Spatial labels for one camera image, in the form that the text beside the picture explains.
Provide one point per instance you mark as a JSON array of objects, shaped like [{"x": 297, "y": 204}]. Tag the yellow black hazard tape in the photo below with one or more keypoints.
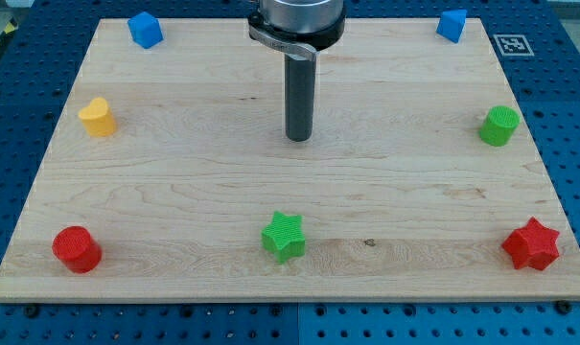
[{"x": 7, "y": 35}]

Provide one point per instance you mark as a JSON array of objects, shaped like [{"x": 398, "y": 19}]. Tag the green star block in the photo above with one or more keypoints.
[{"x": 284, "y": 237}]

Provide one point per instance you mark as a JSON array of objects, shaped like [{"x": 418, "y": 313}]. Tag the grey cylindrical pointer rod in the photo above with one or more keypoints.
[{"x": 299, "y": 81}]

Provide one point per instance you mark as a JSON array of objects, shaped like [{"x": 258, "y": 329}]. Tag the yellow heart block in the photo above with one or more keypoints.
[{"x": 97, "y": 118}]

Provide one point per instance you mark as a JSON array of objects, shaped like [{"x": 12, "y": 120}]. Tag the blue triangular prism block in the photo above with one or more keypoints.
[{"x": 451, "y": 24}]

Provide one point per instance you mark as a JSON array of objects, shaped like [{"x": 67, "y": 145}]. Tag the light wooden board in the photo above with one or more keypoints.
[{"x": 400, "y": 199}]

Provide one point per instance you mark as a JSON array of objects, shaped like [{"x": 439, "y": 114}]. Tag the green cylinder block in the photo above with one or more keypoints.
[{"x": 499, "y": 125}]

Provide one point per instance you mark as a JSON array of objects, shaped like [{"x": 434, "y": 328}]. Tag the red star block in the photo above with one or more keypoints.
[{"x": 533, "y": 245}]

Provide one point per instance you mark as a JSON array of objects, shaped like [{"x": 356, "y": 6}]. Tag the blue cube block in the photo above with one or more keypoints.
[{"x": 145, "y": 30}]

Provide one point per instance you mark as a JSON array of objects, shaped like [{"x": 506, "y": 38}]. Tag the white fiducial marker tag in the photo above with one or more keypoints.
[{"x": 513, "y": 45}]

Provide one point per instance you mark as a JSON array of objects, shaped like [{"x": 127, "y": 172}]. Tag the red cylinder block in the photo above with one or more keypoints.
[{"x": 76, "y": 249}]

